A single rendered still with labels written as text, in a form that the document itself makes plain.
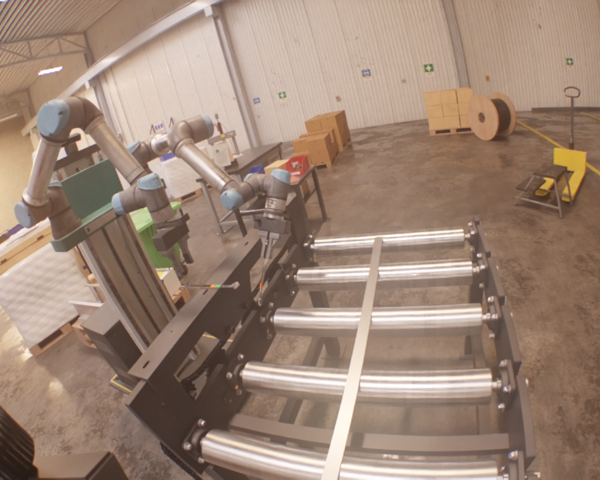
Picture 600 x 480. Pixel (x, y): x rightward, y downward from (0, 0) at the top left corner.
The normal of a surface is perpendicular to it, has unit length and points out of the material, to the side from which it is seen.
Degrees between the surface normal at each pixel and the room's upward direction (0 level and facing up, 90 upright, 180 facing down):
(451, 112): 90
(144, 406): 90
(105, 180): 90
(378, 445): 0
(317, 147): 90
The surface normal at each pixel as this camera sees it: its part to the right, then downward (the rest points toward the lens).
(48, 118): 0.05, 0.36
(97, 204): 0.89, -0.03
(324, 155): -0.26, 0.49
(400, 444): -0.25, -0.87
